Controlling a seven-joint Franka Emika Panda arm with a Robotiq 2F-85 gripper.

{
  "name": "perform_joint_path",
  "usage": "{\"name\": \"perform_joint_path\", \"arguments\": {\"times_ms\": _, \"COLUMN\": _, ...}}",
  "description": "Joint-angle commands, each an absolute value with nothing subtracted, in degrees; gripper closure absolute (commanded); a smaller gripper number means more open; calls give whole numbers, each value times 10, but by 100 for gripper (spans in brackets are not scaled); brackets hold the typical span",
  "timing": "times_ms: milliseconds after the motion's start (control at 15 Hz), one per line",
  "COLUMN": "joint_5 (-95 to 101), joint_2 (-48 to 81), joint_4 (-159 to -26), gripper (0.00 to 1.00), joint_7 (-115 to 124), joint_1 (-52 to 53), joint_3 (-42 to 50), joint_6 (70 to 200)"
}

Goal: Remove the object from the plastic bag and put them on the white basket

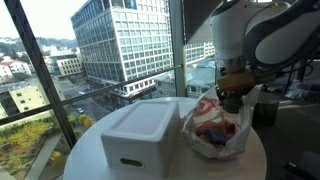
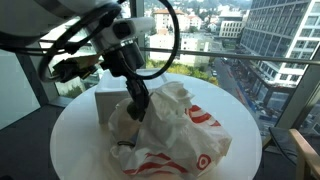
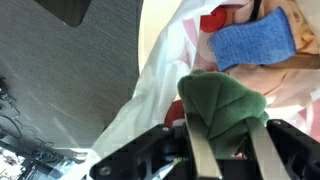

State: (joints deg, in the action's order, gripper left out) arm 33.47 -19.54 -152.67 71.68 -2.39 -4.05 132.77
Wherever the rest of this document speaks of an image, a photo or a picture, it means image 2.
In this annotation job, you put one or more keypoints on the wooden chair with dark seat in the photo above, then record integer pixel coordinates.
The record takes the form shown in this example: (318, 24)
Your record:
(305, 156)

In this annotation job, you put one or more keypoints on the white plastic basket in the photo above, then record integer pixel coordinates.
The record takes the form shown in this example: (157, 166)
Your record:
(106, 95)

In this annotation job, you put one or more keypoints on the grey horizontal window railing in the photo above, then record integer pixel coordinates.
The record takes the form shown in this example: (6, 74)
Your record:
(233, 55)

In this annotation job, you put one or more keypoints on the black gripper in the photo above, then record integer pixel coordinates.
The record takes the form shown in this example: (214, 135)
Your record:
(125, 60)

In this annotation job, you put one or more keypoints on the white red plastic shopping bag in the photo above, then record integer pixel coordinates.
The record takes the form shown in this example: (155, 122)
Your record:
(173, 140)

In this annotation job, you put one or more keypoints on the wrist camera with tan mount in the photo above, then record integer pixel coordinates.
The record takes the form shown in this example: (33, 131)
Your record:
(80, 66)

